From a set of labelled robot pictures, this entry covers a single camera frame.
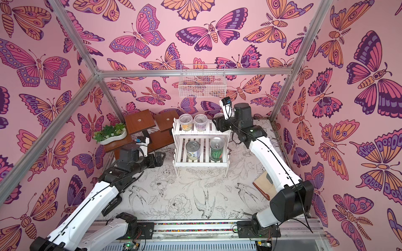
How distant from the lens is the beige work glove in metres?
0.85

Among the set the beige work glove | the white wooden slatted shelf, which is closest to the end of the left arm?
the white wooden slatted shelf

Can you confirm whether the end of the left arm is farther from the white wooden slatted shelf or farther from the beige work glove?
the beige work glove
